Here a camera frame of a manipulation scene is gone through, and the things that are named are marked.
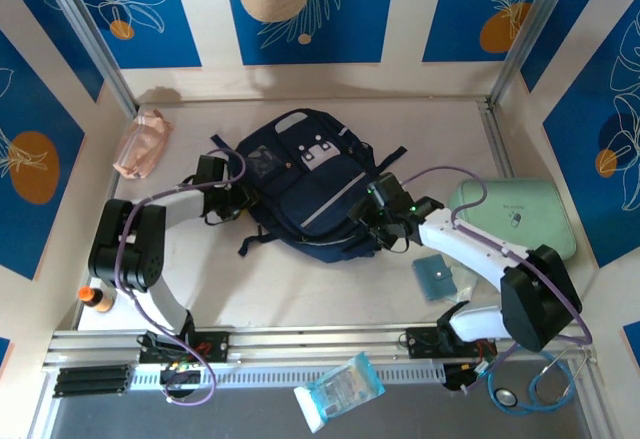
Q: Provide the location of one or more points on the aluminium frame post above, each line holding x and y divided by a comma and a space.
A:
85, 34
530, 24

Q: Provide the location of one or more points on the mint green zip case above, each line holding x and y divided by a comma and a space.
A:
525, 214

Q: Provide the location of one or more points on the blue stethoscope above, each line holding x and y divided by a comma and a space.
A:
505, 398

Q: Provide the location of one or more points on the teal snap card wallet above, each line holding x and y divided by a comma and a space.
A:
432, 279

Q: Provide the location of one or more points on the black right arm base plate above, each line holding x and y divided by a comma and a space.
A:
420, 341

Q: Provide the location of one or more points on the clear plastic bag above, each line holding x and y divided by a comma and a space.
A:
467, 286

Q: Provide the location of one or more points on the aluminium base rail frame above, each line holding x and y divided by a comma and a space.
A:
310, 344

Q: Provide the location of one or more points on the pink transparent pouch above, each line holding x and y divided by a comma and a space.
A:
142, 146

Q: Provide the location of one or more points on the blue wet wipes pack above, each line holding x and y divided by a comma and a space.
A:
340, 389

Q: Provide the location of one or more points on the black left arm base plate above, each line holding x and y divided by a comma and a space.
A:
215, 346

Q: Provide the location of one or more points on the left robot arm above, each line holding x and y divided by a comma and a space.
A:
182, 206

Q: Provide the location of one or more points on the aluminium side rail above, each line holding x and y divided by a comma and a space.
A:
495, 129

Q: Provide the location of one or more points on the navy blue backpack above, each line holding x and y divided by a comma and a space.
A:
300, 194

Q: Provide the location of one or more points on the black ribbed bar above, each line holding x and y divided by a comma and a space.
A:
90, 381

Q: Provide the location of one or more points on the orange cap small bottle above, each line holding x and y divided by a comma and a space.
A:
97, 300

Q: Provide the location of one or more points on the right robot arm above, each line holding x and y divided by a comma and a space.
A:
465, 244

